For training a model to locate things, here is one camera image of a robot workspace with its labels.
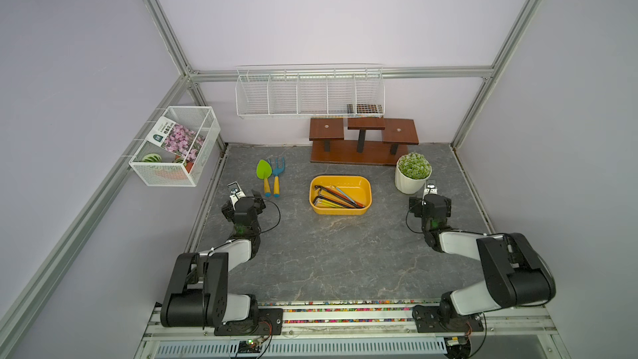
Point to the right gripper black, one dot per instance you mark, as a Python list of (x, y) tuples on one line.
[(415, 205)]

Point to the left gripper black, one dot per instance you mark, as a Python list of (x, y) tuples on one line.
[(257, 203)]

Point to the long black hex key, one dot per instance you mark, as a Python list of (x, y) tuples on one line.
[(331, 194)]

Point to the yellow plastic storage box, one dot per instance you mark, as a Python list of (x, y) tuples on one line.
[(357, 187)]

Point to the yellow hex key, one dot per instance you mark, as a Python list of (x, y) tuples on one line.
[(326, 204)]

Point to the red hex key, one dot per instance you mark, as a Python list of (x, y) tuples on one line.
[(357, 203)]

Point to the short black hex key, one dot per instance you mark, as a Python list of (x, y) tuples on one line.
[(320, 197)]

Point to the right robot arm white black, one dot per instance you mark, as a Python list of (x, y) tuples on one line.
[(514, 274)]

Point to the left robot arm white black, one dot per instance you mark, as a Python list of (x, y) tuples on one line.
[(198, 291)]

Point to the colourful box in shelf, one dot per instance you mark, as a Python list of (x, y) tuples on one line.
[(365, 109)]

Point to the white pot green plant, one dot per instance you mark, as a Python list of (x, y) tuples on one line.
[(411, 173)]

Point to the green garden trowel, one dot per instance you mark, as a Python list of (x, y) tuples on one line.
[(263, 172)]

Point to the blue garden rake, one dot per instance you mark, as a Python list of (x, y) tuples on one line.
[(278, 167)]

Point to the brown wooden stand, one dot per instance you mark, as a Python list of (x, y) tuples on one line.
[(371, 141)]

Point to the flower seed packet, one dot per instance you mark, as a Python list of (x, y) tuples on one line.
[(176, 139)]

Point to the green striped ball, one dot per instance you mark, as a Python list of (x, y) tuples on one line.
[(152, 158)]

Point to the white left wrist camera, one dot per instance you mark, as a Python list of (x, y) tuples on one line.
[(235, 192)]

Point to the white wire side basket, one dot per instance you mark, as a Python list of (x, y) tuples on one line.
[(173, 171)]

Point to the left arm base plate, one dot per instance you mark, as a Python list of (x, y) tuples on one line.
[(264, 322)]

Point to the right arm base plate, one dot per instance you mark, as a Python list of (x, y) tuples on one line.
[(429, 319)]

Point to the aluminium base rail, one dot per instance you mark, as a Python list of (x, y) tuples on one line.
[(363, 329)]

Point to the white wire wall shelf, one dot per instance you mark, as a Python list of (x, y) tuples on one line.
[(307, 91)]

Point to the aluminium frame profiles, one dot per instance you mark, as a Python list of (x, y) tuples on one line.
[(25, 310)]

